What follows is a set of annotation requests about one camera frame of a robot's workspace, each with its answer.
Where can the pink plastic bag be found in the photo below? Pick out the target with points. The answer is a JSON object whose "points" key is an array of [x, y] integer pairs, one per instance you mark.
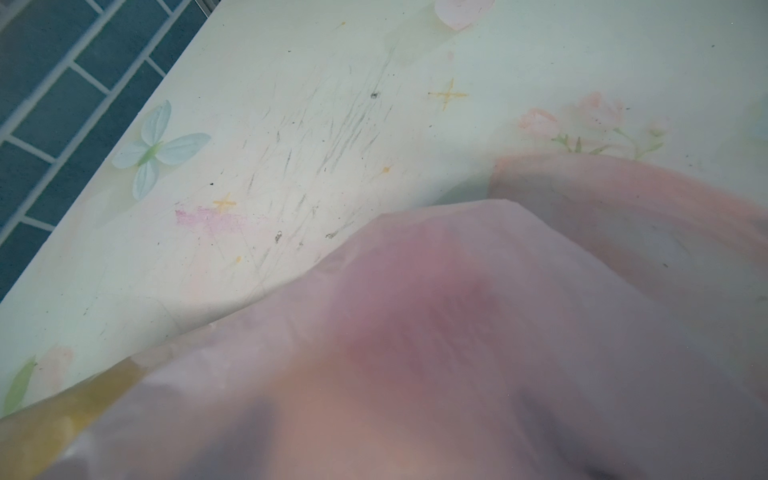
{"points": [[592, 318]]}

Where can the yellow fake banana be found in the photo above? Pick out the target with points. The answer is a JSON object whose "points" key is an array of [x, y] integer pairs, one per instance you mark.
{"points": [[32, 438]]}

